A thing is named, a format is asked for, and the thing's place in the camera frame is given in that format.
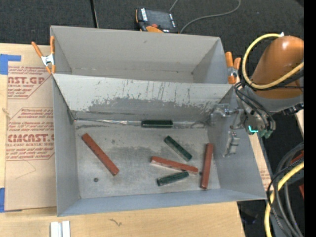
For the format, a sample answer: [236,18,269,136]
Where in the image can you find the brown cardboard board, red print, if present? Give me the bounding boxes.
[0,42,274,213]

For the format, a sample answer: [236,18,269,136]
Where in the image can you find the dark green flat block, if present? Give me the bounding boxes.
[156,171,190,187]
[163,135,193,162]
[141,119,174,128]

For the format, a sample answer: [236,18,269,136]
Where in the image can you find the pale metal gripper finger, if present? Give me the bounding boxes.
[210,103,238,126]
[222,131,240,158]

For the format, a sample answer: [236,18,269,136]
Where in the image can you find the red-brown flat block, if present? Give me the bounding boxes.
[81,133,120,177]
[150,156,199,175]
[199,143,214,190]

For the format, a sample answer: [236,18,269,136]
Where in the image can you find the black cylinder on white bracket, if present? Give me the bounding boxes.
[282,103,304,116]

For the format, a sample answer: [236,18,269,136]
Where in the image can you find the grey metal bin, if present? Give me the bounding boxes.
[50,25,268,217]

